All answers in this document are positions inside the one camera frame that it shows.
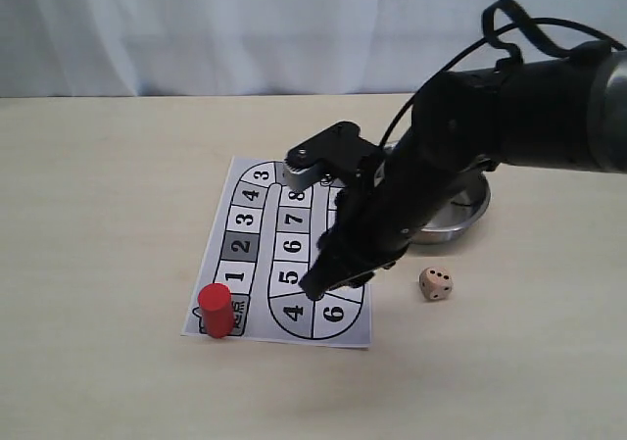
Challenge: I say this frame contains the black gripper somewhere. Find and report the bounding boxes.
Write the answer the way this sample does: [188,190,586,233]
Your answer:
[299,130,470,299]

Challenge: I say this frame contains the wooden die with black pips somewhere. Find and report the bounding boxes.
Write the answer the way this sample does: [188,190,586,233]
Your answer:
[418,267,453,302]

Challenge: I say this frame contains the red cylinder game piece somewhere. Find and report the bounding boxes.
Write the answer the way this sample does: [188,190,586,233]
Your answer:
[197,283,234,338]

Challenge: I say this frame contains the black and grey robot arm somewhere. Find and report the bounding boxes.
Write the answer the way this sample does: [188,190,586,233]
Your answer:
[285,42,626,300]

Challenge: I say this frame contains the numbered paper game board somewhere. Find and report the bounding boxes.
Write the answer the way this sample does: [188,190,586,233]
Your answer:
[193,158,371,349]

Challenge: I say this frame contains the stainless steel round bowl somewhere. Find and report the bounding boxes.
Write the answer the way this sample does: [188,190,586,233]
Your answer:
[381,141,492,246]

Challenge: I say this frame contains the white backdrop curtain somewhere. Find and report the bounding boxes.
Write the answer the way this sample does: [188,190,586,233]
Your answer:
[1,0,626,97]

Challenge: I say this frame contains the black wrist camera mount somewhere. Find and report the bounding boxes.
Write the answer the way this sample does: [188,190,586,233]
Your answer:
[283,121,384,191]

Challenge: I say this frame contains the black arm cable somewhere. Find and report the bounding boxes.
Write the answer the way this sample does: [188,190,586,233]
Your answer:
[377,0,627,148]

